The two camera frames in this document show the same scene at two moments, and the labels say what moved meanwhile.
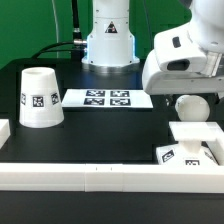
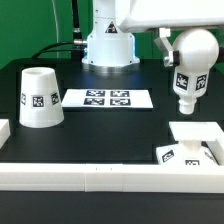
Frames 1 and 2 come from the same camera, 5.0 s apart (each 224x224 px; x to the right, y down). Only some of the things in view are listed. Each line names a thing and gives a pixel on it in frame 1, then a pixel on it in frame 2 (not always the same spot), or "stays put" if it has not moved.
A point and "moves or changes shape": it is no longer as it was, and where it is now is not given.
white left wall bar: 5,131 stays put
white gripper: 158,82 -> 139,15
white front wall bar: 112,177 stays put
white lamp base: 189,151 stays put
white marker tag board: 107,98 stays put
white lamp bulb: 192,108 moves or changes shape
